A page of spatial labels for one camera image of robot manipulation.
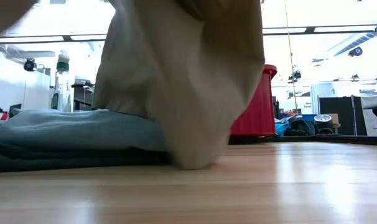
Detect beige garment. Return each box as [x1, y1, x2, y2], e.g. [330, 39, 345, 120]
[0, 0, 266, 171]

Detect light blue denim garment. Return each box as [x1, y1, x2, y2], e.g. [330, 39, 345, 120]
[0, 108, 170, 154]

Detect dark green button shirt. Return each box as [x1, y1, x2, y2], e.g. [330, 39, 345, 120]
[0, 142, 171, 174]

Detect red plastic laundry bin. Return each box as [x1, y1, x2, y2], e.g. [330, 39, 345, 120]
[230, 63, 278, 138]

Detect bright blue garment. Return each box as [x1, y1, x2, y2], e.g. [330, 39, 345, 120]
[274, 119, 291, 137]

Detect black shelf unit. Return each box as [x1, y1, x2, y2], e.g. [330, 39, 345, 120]
[72, 79, 96, 111]

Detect dark navy garment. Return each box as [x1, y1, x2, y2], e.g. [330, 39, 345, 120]
[283, 118, 315, 137]

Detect thin vertical pole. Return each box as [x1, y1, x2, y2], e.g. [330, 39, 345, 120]
[283, 0, 299, 115]

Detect clear spray bottle green label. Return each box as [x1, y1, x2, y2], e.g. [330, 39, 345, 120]
[50, 49, 72, 113]

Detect silver round container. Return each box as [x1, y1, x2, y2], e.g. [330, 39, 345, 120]
[313, 113, 334, 134]

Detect black partition panel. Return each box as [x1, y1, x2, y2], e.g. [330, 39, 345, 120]
[318, 95, 368, 136]

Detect dark background monitor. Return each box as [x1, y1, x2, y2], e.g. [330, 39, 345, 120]
[8, 103, 22, 119]

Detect black ceiling camera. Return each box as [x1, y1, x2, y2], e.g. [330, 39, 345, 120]
[22, 58, 37, 73]
[348, 45, 364, 58]
[288, 69, 302, 82]

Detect black aluminium rig frame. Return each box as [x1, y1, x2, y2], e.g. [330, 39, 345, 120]
[228, 134, 377, 147]

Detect black ceiling light rail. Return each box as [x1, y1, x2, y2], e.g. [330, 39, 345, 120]
[0, 24, 377, 44]

